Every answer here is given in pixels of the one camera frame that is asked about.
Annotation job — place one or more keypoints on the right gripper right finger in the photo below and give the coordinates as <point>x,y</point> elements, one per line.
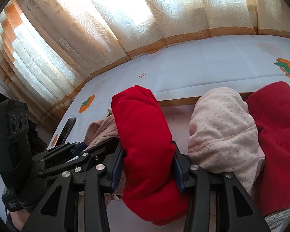
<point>235,209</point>

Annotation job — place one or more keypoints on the bright red underwear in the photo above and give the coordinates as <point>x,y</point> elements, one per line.
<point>150,191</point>

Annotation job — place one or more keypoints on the beige pink underwear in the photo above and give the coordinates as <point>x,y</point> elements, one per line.
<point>98,132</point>

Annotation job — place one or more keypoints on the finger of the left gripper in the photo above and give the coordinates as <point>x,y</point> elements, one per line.
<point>64,152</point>
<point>108,153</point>

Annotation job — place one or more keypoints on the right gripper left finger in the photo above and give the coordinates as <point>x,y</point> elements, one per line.
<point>58,208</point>

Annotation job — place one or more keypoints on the person's left hand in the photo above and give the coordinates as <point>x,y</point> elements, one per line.
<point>18,218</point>

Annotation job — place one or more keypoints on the orange cream patterned curtain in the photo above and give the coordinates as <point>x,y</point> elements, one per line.
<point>49,49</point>

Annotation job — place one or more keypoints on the white persimmon print tablecloth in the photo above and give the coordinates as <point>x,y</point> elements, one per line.
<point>245,63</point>

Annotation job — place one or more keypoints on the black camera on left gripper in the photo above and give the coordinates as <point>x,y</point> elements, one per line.
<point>12,135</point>

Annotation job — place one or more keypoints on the black smartphone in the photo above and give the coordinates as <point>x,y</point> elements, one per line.
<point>66,131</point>

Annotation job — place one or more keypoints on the pink dotted underwear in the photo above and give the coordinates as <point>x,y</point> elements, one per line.
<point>224,136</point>

